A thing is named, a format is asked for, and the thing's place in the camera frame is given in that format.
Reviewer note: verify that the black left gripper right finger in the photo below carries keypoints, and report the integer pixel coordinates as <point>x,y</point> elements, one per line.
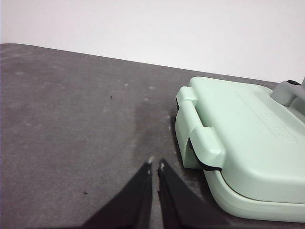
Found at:
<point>181,207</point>

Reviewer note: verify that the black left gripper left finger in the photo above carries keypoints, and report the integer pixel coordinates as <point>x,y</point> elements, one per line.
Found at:
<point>133,205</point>

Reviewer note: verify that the mint green breakfast machine base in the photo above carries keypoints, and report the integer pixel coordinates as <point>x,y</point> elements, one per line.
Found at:
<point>250,206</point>

